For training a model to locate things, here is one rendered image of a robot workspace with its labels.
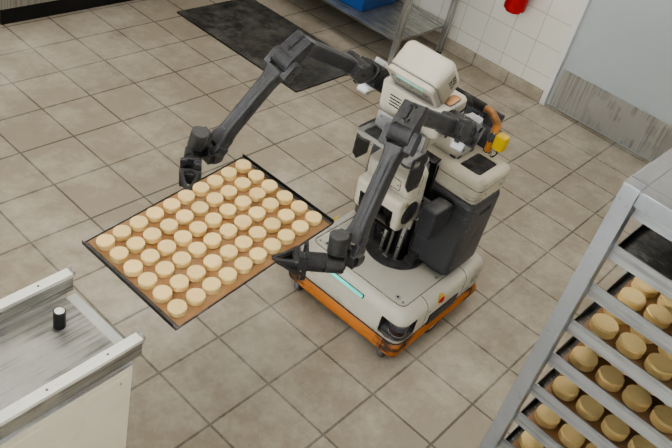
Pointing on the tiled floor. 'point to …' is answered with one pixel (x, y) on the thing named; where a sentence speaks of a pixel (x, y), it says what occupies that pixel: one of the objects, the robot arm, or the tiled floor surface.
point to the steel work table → (408, 24)
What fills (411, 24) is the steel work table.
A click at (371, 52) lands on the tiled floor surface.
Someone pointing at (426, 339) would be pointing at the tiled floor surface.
